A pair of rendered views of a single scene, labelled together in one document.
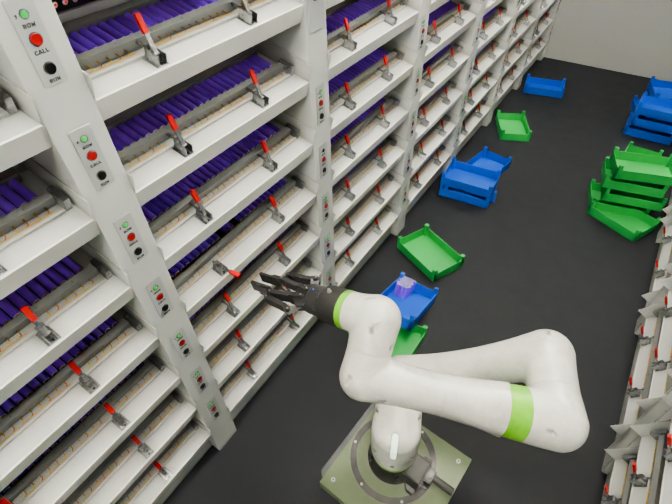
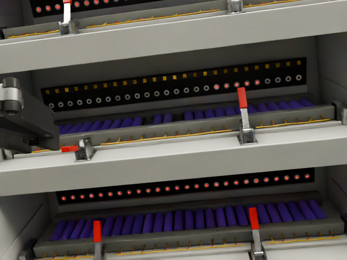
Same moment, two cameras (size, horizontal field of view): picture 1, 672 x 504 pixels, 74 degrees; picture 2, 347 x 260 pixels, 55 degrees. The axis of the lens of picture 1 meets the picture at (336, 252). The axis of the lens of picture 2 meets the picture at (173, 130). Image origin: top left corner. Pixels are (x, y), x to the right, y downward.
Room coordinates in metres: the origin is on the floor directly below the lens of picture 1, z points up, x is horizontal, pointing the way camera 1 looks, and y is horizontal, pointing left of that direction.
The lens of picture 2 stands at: (0.73, -0.22, 0.82)
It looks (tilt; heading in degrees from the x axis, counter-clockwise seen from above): 4 degrees down; 59
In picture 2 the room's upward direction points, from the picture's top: 6 degrees counter-clockwise
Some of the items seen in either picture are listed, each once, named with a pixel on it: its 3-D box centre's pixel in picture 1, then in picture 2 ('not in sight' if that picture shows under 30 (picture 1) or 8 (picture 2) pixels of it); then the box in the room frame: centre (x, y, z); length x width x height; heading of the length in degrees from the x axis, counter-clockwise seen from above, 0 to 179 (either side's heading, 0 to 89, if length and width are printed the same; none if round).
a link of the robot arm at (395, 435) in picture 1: (395, 433); not in sight; (0.50, -0.15, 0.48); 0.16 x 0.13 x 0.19; 167
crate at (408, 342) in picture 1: (386, 331); not in sight; (1.14, -0.21, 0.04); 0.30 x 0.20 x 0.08; 55
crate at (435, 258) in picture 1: (429, 251); not in sight; (1.64, -0.49, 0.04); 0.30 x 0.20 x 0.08; 30
